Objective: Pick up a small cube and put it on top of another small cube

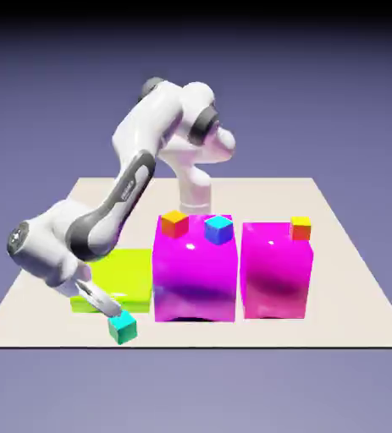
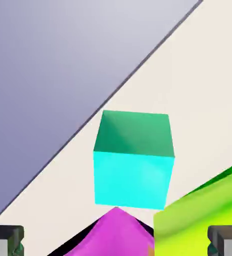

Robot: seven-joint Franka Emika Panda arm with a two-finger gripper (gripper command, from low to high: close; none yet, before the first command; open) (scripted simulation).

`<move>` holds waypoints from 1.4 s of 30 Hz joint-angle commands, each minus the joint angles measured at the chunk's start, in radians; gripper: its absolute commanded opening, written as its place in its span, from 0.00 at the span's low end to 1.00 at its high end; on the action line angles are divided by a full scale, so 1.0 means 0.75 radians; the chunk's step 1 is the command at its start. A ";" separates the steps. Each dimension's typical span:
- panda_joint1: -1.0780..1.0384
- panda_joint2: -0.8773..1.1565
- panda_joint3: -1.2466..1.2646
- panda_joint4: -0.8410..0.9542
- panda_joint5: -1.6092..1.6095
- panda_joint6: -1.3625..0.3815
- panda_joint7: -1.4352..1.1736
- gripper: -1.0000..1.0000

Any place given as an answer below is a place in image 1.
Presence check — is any small blue cube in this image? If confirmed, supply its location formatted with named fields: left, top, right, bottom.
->
left=204, top=215, right=235, bottom=246

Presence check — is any large magenta box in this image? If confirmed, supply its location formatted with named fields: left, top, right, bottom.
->
left=152, top=214, right=239, bottom=323

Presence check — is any small teal cube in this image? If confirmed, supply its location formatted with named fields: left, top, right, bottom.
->
left=107, top=310, right=138, bottom=345

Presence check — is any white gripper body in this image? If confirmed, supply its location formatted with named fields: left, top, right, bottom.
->
left=75, top=279, right=123, bottom=319

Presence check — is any small yellow red cube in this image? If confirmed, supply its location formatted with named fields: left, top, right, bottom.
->
left=290, top=216, right=312, bottom=242

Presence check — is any large lime green box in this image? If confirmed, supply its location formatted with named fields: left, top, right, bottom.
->
left=69, top=249, right=154, bottom=315

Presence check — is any small orange cube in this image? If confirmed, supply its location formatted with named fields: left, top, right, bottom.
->
left=160, top=209, right=190, bottom=239

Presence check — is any large pink box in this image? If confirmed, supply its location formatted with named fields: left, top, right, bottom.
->
left=240, top=222, right=314, bottom=321

